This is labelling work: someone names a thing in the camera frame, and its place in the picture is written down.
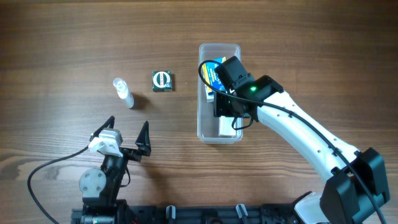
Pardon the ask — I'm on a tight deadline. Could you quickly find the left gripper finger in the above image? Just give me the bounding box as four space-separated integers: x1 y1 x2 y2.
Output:
92 116 115 138
135 121 152 156

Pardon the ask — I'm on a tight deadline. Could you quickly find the white medicine box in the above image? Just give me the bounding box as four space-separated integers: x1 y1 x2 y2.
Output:
205 85 214 103

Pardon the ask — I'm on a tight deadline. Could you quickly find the white green box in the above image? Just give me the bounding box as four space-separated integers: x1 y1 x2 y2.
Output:
218 116 236 137

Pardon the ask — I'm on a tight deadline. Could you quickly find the blue yellow VapoDrops box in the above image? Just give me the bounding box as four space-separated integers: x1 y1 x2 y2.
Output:
202 57 226 96

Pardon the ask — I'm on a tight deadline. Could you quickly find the clear white spray bottle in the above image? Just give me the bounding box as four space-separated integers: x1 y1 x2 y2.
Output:
113 78 134 109

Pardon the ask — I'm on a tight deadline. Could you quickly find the green Zam-Buk ointment box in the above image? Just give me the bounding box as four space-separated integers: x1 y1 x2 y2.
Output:
152 70 173 92

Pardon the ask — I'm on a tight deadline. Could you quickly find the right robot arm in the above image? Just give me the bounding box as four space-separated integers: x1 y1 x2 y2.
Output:
220 73 390 223

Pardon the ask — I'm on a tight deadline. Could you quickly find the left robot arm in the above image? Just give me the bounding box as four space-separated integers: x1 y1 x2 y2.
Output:
70 116 151 224

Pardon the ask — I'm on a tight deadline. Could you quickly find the clear plastic container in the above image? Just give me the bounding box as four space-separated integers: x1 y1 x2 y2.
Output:
197 43 243 144

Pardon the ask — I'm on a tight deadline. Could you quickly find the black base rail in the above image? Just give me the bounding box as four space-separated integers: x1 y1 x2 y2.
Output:
70 203 302 224

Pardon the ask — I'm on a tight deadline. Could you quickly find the left black cable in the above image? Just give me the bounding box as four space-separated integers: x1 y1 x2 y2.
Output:
27 146 91 224

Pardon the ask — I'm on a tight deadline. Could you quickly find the black cable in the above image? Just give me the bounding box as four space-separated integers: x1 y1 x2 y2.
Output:
27 146 91 224
198 59 388 224

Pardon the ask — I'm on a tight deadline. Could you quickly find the right black cable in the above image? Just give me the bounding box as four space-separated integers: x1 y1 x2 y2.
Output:
198 59 388 224

